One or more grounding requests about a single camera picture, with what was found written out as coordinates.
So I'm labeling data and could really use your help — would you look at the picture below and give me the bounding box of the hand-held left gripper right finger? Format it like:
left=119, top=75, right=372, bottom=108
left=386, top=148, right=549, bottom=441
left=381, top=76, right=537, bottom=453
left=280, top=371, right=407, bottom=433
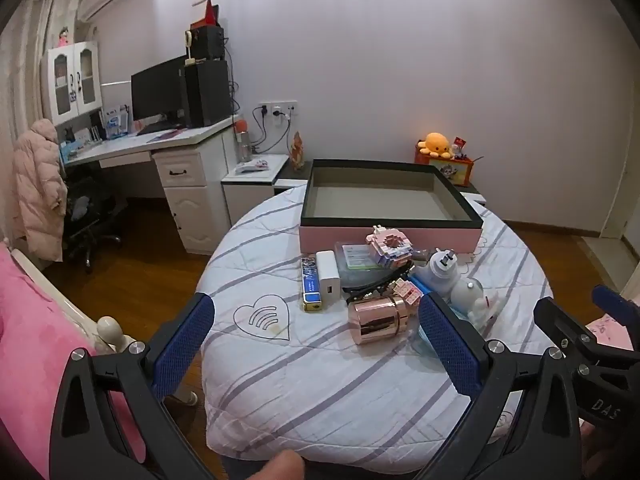
left=417, top=294, right=583, bottom=480

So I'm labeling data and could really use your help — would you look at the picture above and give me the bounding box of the orange octopus plush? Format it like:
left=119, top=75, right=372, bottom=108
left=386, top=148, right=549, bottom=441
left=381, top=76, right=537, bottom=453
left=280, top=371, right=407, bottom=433
left=417, top=132, right=454, bottom=157

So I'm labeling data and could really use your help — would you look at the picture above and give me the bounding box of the white round rabbit figure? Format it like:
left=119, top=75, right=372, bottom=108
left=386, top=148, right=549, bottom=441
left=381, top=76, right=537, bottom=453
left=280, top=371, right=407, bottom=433
left=449, top=277, right=501, bottom=333

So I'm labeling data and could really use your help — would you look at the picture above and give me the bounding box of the white desk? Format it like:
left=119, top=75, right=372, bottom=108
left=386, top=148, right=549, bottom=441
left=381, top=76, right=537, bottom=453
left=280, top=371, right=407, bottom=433
left=60, top=115, right=238, bottom=256

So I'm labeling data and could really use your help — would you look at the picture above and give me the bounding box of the pink down jacket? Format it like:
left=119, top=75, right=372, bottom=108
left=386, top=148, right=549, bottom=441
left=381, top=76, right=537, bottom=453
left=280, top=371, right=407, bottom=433
left=12, top=119, right=68, bottom=263

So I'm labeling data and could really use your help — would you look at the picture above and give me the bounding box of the black computer monitor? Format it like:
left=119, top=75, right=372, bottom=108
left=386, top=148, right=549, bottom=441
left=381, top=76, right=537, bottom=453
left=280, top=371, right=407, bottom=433
left=131, top=55, right=188, bottom=128

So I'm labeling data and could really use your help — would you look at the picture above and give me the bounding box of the small pink block piece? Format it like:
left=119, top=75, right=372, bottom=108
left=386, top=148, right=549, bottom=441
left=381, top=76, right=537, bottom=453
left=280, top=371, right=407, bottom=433
left=392, top=280, right=421, bottom=306

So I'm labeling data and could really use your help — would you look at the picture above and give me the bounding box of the pink blanket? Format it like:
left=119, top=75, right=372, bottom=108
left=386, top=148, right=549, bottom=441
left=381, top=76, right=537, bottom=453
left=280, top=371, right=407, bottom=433
left=0, top=245, right=147, bottom=466

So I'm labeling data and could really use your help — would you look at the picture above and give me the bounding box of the black hair clip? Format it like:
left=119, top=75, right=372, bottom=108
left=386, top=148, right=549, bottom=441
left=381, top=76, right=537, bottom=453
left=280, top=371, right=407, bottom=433
left=345, top=264, right=416, bottom=306

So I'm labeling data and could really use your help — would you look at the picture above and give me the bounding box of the orange figurine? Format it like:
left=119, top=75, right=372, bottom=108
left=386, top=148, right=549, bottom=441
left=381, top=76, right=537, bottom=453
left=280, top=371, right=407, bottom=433
left=290, top=131, right=307, bottom=171

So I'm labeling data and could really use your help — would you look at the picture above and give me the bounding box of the black keyboard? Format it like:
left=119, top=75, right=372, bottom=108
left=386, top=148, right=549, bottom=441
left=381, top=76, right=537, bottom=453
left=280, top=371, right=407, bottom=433
left=137, top=121, right=184, bottom=136

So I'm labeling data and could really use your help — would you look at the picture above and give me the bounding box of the white wall socket strip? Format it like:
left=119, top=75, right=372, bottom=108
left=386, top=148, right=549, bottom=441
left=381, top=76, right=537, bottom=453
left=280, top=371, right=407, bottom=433
left=257, top=101, right=299, bottom=117

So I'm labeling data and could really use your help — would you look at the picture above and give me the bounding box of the red orange crate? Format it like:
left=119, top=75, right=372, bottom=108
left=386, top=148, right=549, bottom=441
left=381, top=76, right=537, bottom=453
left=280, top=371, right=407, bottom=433
left=414, top=142, right=474, bottom=188

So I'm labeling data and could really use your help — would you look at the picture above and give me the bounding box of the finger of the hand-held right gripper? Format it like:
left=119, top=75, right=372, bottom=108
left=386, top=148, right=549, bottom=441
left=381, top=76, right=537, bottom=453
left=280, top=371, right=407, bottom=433
left=534, top=297, right=640, bottom=368
left=592, top=285, right=640, bottom=333

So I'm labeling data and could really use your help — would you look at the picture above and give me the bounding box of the person's right hand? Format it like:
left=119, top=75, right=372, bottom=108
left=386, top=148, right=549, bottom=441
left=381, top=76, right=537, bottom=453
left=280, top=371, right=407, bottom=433
left=580, top=422, right=608, bottom=480

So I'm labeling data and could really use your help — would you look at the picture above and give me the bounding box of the small black speaker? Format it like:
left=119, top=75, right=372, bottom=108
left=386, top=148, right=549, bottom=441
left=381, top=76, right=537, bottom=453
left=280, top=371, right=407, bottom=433
left=192, top=25, right=225, bottom=61

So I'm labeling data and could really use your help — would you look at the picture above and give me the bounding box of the low black-top cabinet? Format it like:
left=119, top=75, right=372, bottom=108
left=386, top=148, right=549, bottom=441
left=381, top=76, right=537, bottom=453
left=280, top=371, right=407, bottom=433
left=274, top=160, right=486, bottom=207

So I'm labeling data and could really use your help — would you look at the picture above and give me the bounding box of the black power cable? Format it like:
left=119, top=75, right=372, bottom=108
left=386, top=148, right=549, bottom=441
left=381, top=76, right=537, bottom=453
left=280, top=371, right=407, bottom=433
left=250, top=106, right=292, bottom=155

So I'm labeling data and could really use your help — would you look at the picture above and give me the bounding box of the pink box with black rim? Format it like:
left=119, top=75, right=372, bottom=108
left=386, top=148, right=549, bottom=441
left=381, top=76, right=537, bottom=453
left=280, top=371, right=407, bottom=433
left=300, top=159, right=485, bottom=256

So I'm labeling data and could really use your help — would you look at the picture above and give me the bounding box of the white glass-door cabinet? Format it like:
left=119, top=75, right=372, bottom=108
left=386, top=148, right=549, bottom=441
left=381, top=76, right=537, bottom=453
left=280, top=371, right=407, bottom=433
left=40, top=40, right=103, bottom=127

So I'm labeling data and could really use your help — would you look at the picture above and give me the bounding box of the pink white block cat figure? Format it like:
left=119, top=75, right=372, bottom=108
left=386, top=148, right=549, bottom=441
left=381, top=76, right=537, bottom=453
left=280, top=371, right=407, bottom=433
left=367, top=225, right=415, bottom=271

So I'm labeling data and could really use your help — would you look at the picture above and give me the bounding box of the rose gold metal cup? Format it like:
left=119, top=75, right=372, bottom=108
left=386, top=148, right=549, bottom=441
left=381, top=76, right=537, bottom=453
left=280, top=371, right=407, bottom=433
left=347, top=294, right=418, bottom=346

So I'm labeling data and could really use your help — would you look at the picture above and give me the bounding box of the black office chair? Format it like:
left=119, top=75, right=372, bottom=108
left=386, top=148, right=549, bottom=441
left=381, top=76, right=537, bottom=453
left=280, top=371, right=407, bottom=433
left=62, top=165, right=126, bottom=273

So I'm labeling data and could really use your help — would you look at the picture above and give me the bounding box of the white side cabinet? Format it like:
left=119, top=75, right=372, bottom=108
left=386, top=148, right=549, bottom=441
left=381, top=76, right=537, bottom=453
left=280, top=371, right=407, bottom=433
left=221, top=154, right=290, bottom=231

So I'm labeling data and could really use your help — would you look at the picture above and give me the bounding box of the clear bottle with orange cap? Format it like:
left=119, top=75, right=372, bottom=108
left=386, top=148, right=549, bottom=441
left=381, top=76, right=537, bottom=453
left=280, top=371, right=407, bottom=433
left=235, top=120, right=253, bottom=163

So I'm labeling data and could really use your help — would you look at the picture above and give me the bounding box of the clear plastic case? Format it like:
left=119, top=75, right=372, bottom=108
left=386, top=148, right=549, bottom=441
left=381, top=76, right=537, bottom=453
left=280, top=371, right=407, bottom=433
left=334, top=241, right=381, bottom=277

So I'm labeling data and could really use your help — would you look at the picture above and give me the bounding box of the pink printed cloth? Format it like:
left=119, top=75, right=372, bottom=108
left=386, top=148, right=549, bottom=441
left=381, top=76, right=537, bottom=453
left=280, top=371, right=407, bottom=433
left=585, top=310, right=635, bottom=350

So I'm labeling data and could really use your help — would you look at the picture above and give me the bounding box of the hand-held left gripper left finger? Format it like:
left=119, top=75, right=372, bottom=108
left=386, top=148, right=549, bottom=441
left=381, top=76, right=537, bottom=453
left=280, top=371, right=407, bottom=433
left=49, top=292, right=216, bottom=480

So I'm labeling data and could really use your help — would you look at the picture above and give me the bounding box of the white bed frame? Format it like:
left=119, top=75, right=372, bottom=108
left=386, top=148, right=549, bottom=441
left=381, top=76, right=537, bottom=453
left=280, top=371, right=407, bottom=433
left=10, top=247, right=198, bottom=406

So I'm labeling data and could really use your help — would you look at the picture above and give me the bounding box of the black computer tower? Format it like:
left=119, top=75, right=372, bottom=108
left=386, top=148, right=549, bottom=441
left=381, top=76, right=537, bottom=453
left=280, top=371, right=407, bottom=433
left=185, top=60, right=234, bottom=128

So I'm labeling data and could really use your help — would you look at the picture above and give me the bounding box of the white power adapter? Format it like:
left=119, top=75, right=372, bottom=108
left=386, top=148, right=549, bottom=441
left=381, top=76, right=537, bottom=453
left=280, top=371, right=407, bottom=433
left=315, top=251, right=342, bottom=307

